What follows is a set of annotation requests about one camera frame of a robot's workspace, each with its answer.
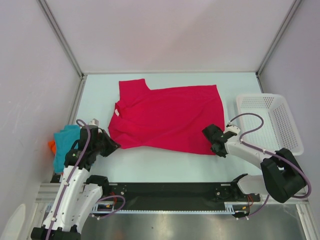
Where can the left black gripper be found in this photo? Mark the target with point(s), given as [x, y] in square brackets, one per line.
[112, 145]

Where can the red t shirt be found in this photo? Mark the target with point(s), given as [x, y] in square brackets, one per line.
[169, 118]

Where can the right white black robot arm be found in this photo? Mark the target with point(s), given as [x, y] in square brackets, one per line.
[281, 176]

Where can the orange folded t shirt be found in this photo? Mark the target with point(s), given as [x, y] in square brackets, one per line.
[52, 146]

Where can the white slotted cable duct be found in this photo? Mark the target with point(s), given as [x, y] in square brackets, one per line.
[164, 205]

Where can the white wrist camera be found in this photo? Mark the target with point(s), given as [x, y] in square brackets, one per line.
[233, 128]
[93, 122]

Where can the white plastic basket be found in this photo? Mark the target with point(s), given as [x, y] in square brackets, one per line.
[279, 129]

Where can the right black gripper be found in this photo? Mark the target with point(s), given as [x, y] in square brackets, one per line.
[221, 154]

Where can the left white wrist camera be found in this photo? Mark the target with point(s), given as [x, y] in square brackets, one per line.
[93, 122]

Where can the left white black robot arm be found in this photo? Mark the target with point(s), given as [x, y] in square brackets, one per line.
[79, 190]

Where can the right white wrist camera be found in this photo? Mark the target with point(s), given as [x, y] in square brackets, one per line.
[233, 128]

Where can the teal folded t shirt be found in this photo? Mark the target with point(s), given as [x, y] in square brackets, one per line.
[64, 140]

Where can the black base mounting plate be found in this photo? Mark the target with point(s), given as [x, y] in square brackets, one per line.
[174, 191]

